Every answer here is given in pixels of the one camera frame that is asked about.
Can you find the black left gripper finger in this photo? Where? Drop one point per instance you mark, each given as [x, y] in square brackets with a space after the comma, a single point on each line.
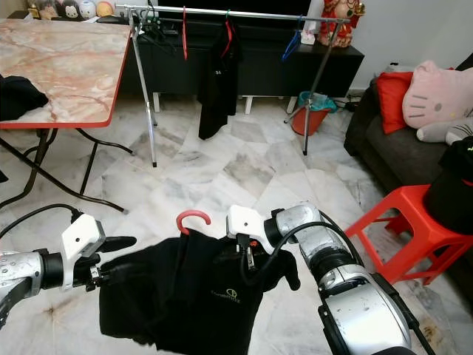
[118, 244]

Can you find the black shirt gold logo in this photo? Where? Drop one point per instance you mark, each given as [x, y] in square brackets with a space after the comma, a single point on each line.
[192, 296]

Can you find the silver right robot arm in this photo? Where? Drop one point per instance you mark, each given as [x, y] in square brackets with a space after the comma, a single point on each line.
[362, 310]

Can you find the blue plastic hanger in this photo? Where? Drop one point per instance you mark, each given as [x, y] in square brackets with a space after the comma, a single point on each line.
[291, 44]

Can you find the red hanger inside shirt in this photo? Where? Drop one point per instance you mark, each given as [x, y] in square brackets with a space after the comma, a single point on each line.
[228, 38]

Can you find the bare red plastic hanger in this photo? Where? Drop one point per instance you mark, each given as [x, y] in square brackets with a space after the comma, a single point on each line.
[185, 35]

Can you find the red plastic bucket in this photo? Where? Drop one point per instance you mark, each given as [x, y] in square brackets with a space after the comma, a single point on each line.
[319, 121]

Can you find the black shirt white print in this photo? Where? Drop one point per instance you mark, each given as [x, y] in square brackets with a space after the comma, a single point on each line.
[218, 92]

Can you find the red plastic stool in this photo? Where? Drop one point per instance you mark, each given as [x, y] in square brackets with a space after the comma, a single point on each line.
[406, 214]

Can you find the teal plastic bag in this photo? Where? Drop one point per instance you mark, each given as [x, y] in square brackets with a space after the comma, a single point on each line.
[321, 101]

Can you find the dark grey fabric sofa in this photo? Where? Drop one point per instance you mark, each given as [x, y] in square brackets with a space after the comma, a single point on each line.
[392, 155]

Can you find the black crumpled garment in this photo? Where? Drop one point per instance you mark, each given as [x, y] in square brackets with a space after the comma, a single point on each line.
[21, 97]

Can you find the black low TV cabinet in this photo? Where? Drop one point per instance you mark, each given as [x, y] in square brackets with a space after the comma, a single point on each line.
[288, 72]

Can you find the marble pattern folding table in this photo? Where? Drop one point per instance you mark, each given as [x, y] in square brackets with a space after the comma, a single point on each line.
[63, 66]

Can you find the red cushion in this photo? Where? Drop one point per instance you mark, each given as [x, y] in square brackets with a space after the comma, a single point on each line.
[393, 102]

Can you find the black draped garment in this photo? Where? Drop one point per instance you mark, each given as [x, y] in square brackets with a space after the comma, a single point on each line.
[451, 192]

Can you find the small white box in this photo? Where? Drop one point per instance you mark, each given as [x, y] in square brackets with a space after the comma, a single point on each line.
[307, 37]

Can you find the grey Totoro plush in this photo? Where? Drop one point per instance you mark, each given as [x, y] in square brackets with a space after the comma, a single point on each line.
[447, 133]

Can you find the orange round plush toy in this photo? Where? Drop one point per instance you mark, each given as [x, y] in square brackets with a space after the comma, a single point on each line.
[105, 9]

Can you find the white round plush toy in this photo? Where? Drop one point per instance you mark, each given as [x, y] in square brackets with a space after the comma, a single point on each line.
[87, 10]

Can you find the silver metal clothes rack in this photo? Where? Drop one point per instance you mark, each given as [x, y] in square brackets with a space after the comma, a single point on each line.
[266, 15]

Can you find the black round plush toy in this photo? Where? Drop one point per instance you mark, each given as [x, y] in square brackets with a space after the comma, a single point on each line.
[69, 9]

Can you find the black flat television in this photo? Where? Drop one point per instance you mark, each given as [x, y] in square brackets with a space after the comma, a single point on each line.
[236, 7]

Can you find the red gold figurine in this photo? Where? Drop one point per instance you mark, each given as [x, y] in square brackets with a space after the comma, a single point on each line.
[341, 22]

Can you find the pink cat face pillow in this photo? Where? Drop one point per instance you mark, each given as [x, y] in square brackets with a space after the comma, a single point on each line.
[440, 95]

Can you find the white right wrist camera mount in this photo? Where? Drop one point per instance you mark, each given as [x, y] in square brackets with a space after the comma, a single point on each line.
[247, 222]

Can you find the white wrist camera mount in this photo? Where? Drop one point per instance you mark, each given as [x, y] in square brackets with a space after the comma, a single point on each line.
[81, 238]
[247, 222]

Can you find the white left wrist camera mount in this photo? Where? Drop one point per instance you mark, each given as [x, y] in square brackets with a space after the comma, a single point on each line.
[81, 238]

